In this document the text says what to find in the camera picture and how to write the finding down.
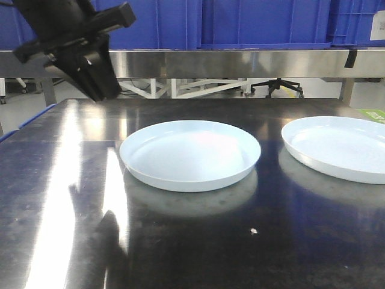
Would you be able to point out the steel shelf leg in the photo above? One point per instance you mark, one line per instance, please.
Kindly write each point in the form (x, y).
(346, 90)
(48, 91)

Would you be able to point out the blue table edge trim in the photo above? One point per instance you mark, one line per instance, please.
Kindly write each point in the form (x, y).
(27, 122)

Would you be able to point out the blue plastic crate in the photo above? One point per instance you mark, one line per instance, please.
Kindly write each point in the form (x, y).
(350, 23)
(265, 24)
(161, 25)

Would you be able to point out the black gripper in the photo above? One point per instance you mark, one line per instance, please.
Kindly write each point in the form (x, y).
(77, 35)

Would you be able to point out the green floor sign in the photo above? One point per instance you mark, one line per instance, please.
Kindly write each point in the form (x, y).
(373, 114)

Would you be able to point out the black tape strip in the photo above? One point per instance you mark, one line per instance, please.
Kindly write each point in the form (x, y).
(351, 59)

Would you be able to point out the light blue plate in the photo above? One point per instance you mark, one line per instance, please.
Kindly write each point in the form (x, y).
(190, 155)
(343, 147)

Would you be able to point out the blue plastic crate left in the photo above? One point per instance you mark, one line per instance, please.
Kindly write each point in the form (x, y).
(161, 25)

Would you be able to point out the steel shelf leg right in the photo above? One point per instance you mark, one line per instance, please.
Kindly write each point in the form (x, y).
(346, 90)

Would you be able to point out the blue plastic crate centre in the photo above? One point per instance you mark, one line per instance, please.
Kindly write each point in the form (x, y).
(265, 24)

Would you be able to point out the blue plastic crate right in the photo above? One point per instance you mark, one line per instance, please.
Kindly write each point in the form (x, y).
(350, 23)

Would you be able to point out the white metal frame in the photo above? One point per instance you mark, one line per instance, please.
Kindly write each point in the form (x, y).
(152, 88)

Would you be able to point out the steel shelf leg left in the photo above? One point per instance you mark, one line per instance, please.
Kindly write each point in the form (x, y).
(48, 91)

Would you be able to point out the black office chair base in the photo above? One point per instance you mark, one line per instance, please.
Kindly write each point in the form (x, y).
(277, 84)

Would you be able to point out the white paper label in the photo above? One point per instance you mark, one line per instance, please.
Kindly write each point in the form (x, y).
(378, 26)

